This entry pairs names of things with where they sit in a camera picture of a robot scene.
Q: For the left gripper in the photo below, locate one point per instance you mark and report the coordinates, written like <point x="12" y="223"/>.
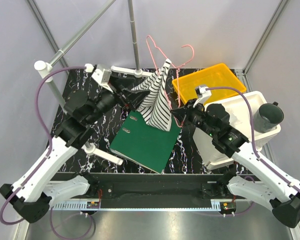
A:
<point x="134" y="98"/>

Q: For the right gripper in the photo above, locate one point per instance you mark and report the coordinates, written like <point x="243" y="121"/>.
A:
<point x="184" y="114"/>

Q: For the striped black white tank top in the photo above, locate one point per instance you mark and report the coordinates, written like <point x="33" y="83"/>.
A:
<point x="154" y="108"/>

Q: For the pink wire hanger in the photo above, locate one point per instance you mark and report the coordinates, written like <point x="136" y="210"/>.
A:
<point x="168" y="63"/>

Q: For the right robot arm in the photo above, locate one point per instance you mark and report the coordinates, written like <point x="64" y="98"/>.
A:
<point x="278" y="192"/>

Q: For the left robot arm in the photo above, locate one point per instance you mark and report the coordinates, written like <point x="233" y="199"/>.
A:
<point x="29" y="196"/>

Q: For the white foam box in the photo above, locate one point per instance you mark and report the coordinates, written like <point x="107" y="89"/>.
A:
<point x="239" y="119"/>

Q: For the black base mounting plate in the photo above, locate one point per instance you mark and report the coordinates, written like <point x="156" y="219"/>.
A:
<point x="130" y="191"/>

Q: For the dark green mug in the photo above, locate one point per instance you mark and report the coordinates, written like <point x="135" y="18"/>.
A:
<point x="268" y="116"/>

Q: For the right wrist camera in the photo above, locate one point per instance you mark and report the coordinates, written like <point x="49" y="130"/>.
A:
<point x="203" y="94"/>

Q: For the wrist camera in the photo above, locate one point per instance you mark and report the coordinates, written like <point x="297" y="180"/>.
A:
<point x="203" y="94"/>
<point x="100" y="75"/>

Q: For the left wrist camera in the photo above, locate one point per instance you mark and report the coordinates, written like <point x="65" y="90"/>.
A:
<point x="100" y="75"/>

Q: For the green ring binder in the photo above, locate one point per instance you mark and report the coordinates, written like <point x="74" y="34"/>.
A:
<point x="144" y="145"/>

